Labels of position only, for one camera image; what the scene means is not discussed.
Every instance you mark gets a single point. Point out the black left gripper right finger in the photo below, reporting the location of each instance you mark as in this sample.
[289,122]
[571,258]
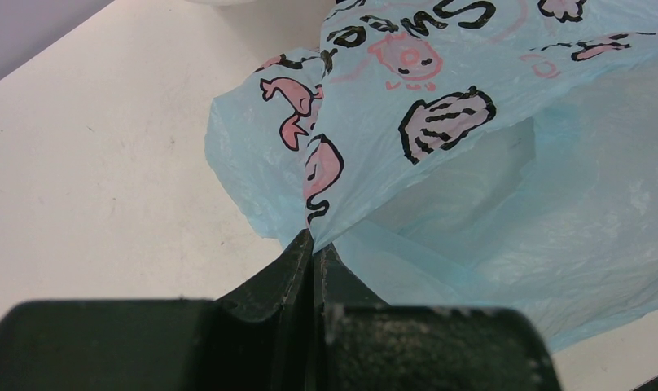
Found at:
[363,343]

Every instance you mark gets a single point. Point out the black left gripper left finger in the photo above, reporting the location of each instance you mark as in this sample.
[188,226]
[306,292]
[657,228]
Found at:
[233,343]

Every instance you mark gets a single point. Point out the light blue plastic bag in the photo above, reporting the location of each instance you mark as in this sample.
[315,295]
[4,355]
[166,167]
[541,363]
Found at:
[497,153]

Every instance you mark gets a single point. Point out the white plastic basket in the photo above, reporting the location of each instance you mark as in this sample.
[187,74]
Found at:
[222,3]

